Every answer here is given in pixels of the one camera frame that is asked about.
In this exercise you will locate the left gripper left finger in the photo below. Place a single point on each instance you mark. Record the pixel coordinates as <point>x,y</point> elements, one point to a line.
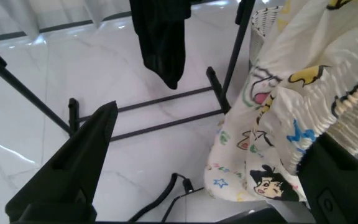
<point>73,174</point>

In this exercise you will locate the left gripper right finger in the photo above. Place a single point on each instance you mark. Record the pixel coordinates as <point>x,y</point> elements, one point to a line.
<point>337,180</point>

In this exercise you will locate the cream printed garment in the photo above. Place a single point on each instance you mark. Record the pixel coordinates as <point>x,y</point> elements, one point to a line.
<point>291,93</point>

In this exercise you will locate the black t-shirt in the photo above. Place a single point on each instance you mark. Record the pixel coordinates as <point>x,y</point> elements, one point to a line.
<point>163,37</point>

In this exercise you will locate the black clothes rack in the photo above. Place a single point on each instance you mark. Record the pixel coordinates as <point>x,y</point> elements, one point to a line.
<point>73,115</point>

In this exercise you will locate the white laundry basket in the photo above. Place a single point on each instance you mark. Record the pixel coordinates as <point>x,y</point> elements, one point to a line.
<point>261,34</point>

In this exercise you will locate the white curtain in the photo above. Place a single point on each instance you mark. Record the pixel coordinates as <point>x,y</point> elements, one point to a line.
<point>57,12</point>

